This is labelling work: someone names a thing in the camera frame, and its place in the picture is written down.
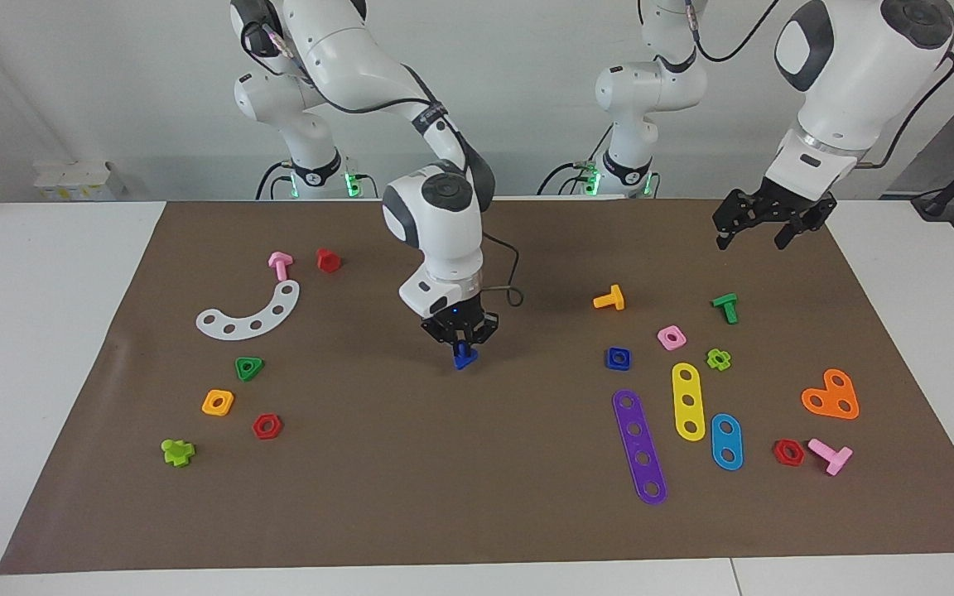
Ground white box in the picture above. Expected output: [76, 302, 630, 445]
[34, 160, 126, 202]

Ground orange heart-shaped plate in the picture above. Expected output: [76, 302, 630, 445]
[801, 368, 860, 421]

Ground white curved perforated plate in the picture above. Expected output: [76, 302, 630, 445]
[195, 279, 301, 341]

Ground brown table mat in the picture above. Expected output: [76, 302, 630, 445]
[0, 199, 954, 575]

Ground yellow three-hole strip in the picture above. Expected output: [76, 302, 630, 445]
[672, 363, 707, 442]

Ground purple four-hole strip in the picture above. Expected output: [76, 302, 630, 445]
[612, 389, 668, 505]

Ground blue two-hole strip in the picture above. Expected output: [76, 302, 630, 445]
[711, 413, 744, 471]

